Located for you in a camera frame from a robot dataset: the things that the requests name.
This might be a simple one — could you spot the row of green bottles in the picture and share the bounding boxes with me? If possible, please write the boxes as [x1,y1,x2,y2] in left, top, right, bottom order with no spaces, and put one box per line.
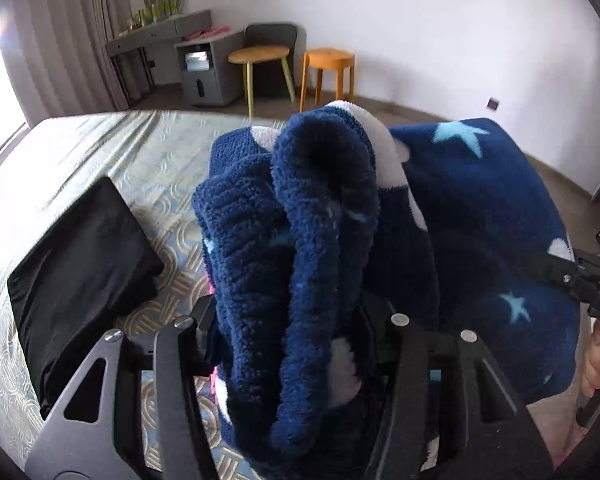
[134,2,179,27]

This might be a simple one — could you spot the grey rolling cabinet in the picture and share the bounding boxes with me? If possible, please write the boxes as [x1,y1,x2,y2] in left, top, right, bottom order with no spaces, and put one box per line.
[173,30,247,107]

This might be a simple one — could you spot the orange stool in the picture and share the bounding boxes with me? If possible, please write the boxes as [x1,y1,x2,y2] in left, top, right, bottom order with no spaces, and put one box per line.
[298,48,356,114]

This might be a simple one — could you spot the grey curtain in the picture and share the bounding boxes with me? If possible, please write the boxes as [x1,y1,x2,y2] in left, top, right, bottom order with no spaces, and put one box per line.
[0,0,155,130]

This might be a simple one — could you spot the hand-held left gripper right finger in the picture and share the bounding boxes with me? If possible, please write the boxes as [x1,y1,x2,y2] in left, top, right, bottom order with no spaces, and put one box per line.
[365,310,555,480]

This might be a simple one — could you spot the grey chair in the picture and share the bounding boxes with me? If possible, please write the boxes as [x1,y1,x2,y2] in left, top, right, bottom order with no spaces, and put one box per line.
[243,22,309,77]

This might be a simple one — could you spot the black folded garment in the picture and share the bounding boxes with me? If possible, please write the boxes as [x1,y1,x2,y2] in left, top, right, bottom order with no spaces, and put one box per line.
[7,176,166,420]

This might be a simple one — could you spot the person's right hand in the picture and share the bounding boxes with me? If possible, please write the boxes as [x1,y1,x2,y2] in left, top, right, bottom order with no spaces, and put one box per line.
[577,319,600,402]

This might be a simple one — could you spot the bed with patterned sheet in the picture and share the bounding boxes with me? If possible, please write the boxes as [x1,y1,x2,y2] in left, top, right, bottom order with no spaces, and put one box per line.
[0,109,301,480]

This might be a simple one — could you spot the pink items on table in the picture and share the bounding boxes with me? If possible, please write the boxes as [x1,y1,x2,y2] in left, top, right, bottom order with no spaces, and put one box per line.
[179,23,232,43]

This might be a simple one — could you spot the grey dressing table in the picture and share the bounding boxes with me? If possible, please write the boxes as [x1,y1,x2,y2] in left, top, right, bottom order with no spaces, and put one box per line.
[105,9,214,100]

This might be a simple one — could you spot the blue star fleece pants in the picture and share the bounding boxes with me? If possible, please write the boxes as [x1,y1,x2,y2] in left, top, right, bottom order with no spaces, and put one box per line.
[191,101,582,480]

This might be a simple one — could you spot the light wooden stool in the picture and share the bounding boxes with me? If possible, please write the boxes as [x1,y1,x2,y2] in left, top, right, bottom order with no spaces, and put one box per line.
[228,44,297,119]

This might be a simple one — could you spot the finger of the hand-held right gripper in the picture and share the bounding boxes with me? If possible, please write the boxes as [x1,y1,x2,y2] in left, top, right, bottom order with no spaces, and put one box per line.
[522,250,600,307]

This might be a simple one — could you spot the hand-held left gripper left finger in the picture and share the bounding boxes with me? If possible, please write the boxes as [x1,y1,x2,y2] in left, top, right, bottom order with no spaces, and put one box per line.
[24,294,221,480]

